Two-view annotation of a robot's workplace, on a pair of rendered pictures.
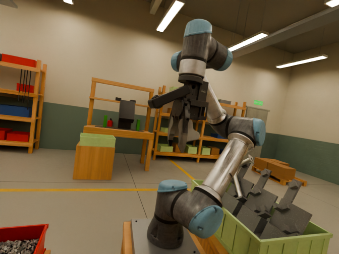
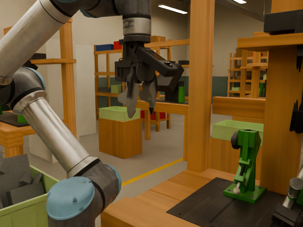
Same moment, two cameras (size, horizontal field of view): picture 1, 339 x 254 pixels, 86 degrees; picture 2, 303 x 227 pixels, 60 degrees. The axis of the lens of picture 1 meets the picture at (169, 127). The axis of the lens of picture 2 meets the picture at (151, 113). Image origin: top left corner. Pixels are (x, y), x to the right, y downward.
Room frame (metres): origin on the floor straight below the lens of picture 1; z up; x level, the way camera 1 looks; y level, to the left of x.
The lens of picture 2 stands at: (0.85, 0.61, 1.40)
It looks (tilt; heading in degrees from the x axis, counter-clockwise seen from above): 9 degrees down; 241
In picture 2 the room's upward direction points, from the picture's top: straight up
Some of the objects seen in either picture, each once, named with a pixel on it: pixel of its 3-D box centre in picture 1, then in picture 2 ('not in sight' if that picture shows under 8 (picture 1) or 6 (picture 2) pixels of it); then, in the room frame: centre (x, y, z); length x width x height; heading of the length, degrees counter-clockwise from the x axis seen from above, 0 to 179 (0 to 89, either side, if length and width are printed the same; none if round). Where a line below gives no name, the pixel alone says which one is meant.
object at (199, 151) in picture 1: (200, 127); not in sight; (5.99, -1.00, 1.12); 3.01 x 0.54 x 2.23; 110
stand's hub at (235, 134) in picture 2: not in sight; (236, 140); (0.02, -0.16, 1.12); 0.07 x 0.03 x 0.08; 22
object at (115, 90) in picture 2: not in sight; (128, 83); (-2.06, -5.96, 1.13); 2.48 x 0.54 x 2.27; 110
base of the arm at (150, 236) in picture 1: (166, 224); not in sight; (0.72, -0.05, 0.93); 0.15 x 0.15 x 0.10
